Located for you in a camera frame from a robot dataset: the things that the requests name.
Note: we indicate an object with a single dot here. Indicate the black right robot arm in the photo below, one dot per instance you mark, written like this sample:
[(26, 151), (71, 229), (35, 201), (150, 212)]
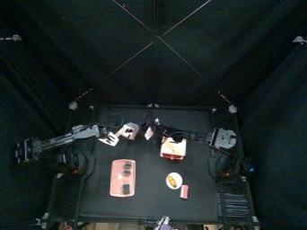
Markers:
[(222, 139)]

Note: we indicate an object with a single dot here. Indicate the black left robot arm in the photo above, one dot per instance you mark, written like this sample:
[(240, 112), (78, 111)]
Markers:
[(57, 142)]

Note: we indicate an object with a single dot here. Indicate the pale pink knife holder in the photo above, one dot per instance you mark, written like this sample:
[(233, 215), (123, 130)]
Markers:
[(129, 130)]

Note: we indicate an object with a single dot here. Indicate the small white flat object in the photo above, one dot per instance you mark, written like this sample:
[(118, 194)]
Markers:
[(149, 132)]

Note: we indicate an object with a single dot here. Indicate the black round dish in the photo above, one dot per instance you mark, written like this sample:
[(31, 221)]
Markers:
[(113, 119)]

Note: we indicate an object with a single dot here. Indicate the cream red toy box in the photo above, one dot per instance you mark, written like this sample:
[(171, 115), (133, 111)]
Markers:
[(173, 148)]

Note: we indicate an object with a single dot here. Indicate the yellow toy food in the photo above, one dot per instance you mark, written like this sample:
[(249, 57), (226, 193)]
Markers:
[(171, 180)]

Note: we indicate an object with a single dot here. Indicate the pink plastic tray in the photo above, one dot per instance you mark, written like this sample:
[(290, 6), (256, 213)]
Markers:
[(121, 182)]

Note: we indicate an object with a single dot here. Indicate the small white plate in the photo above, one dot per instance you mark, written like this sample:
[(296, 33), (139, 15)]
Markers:
[(179, 182)]

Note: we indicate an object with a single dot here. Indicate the small pink red block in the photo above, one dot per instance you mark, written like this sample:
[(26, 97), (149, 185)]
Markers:
[(185, 191)]

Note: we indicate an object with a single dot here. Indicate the purple white object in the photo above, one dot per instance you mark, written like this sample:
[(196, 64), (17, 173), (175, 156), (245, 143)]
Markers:
[(163, 223)]

